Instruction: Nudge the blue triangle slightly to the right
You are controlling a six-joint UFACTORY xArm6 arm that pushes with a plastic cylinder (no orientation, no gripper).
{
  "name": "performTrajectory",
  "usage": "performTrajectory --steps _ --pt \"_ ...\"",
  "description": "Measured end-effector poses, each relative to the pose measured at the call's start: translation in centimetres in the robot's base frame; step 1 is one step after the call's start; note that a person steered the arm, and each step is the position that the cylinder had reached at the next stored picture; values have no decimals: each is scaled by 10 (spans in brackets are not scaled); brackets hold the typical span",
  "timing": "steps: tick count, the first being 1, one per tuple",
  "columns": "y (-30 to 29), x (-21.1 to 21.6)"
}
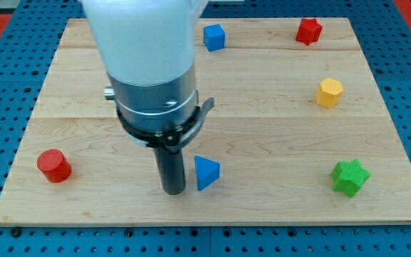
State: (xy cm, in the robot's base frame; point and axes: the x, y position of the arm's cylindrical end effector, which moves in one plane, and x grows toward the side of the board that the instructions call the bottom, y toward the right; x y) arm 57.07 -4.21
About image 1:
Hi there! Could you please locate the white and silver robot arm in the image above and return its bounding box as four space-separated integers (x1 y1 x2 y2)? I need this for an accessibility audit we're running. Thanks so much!
81 0 215 195

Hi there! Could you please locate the red cylinder block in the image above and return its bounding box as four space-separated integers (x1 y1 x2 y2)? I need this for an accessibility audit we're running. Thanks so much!
36 148 72 183

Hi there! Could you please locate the red star block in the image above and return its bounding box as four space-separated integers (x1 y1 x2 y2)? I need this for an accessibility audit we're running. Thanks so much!
295 18 323 46

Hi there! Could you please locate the yellow hexagon block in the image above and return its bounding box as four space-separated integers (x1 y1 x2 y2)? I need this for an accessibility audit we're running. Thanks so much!
315 78 344 109

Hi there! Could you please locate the green star block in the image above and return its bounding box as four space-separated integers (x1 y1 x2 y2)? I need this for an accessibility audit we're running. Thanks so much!
331 159 371 198

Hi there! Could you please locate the blue cube block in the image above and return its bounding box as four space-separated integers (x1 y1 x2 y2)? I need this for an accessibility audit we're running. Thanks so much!
203 24 225 51

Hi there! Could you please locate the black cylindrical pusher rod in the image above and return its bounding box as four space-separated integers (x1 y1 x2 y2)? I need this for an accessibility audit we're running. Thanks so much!
153 148 186 195

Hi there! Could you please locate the black clamp ring mount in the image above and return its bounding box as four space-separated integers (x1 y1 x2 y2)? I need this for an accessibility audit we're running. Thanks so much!
116 97 215 153

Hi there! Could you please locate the light wooden board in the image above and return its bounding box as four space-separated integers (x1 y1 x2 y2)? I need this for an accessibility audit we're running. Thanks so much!
0 18 411 227

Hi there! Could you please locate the blue triangle block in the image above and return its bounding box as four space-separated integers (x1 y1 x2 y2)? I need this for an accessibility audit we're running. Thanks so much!
194 156 220 191

